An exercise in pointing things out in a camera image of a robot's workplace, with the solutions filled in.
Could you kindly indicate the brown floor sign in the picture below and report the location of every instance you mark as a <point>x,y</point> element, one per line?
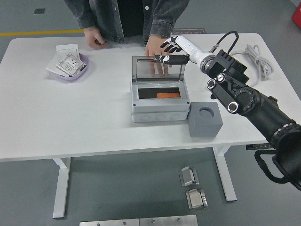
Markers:
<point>195,31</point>

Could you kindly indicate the person's right forearm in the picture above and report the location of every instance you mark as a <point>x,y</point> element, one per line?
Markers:
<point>87,21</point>

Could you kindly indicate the grey electrical box clear lid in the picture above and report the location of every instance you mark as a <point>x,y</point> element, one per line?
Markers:
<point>160,110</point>

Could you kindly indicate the black table control panel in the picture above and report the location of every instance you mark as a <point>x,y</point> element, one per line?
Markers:
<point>258,146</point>

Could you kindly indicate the red object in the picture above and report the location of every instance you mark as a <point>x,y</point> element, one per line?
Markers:
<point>296,16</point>

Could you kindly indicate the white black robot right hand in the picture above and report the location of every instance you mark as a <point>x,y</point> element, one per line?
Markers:
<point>192,50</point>

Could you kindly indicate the white table leg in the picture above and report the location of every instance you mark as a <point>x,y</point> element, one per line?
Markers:
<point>229,188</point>
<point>61,188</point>

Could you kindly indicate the long metal plate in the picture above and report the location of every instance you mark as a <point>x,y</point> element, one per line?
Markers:
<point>108,223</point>

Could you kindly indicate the large grey metal block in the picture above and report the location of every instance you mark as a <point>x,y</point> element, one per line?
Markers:
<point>196,200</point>

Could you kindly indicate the person's right hand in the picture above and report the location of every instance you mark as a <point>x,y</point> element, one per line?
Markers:
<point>94,38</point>

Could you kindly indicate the small grey metal block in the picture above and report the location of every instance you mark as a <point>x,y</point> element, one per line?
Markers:
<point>188,176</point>

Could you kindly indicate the grey cube with round hole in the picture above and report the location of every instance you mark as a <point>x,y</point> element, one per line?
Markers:
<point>204,128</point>

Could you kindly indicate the person's left forearm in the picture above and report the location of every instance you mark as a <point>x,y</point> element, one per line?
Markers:
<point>162,26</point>

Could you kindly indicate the black floor hatch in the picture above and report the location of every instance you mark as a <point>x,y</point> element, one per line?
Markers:
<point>39,11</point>

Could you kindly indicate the orange cylinder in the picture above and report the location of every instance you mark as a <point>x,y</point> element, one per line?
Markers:
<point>168,95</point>

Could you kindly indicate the plain white switch panel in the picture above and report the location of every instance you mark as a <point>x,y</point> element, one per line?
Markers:
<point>67,48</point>

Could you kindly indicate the purple tray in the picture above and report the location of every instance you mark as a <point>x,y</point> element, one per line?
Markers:
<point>86,61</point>

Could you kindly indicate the person's left hand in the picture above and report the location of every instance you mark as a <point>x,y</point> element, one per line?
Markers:
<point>154,46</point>

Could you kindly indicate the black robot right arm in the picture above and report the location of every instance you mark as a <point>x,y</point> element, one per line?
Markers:
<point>254,106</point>

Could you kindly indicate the tall metal plate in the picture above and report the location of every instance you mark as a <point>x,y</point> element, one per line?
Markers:
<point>168,220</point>

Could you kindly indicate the yellow floor tape line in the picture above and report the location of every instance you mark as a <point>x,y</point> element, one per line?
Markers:
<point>23,34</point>

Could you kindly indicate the person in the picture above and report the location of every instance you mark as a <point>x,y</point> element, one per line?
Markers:
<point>131,16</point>

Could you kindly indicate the printed white socket panel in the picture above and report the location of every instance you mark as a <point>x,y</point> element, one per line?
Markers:
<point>71,63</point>

